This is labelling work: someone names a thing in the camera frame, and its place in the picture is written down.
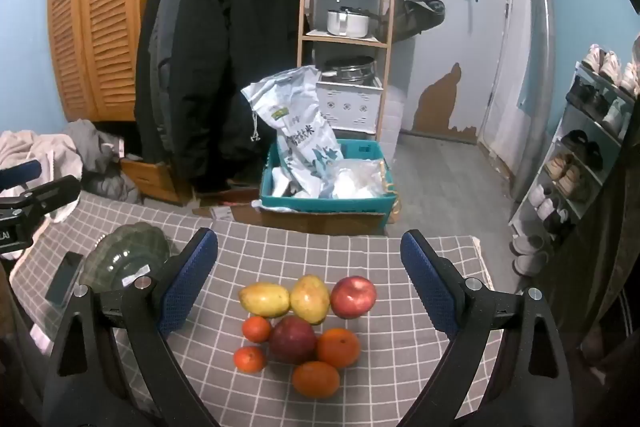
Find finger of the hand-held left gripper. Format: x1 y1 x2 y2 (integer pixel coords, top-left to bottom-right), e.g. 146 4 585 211
0 175 82 223
0 159 42 192

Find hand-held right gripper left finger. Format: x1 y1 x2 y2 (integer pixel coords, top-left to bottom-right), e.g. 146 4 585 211
42 228 221 427

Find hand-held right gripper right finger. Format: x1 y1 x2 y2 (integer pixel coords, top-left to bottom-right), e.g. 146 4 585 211
400 228 573 427

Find green glass plate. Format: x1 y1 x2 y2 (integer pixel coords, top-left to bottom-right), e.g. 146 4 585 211
80 222 181 294

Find yellow-green mango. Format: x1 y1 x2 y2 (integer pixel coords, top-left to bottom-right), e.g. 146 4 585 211
238 282 291 319
290 274 331 326

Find small tangerine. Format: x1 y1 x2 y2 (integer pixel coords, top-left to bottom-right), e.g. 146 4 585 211
242 316 273 344
233 345 268 374

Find large orange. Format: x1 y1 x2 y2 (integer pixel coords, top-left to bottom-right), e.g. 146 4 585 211
292 360 341 399
315 328 362 369

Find dark red apple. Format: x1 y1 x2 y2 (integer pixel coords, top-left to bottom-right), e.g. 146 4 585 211
270 315 318 364

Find grey garment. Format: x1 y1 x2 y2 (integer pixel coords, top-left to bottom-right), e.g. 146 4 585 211
65 119 143 206

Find black smartphone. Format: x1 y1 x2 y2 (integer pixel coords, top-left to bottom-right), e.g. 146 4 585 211
45 251 86 309

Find flat cardboard box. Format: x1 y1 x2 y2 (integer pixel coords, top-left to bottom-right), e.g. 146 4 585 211
192 187 262 224

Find wooden drawer cabinet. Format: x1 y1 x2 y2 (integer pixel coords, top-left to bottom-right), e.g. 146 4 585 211
120 157 193 206

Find grey checked tablecloth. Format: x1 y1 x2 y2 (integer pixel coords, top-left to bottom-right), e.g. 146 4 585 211
10 192 506 427

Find brown cardboard box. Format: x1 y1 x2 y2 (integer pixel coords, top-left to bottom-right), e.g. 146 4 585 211
260 206 392 238

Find clear plastic bag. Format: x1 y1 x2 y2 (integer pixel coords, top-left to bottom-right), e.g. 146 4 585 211
332 159 389 200

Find teal plastic crate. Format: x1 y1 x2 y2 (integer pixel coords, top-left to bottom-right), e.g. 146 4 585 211
259 138 400 214

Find wooden louvered wardrobe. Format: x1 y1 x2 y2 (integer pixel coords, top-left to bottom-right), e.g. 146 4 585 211
47 0 201 124

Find rows of shoes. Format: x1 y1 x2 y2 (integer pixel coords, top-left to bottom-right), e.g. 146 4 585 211
510 36 640 278

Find white rice bag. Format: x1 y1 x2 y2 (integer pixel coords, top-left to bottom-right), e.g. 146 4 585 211
241 66 345 198

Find white patterned basket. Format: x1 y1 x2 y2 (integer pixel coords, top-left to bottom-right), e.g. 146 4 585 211
316 79 385 134

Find shoe rack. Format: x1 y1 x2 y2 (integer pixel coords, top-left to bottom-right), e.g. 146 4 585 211
509 47 640 258

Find black coat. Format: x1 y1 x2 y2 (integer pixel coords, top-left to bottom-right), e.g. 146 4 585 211
134 0 301 194

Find grey hanging jacket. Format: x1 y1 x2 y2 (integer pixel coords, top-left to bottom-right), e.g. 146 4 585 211
149 0 195 142

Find steel pot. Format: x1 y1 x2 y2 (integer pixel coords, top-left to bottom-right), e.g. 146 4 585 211
322 56 377 84

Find white pot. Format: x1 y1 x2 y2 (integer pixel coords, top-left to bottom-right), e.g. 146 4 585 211
327 7 372 39

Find wooden shelf rack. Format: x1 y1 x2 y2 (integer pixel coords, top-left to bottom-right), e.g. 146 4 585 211
298 0 398 142

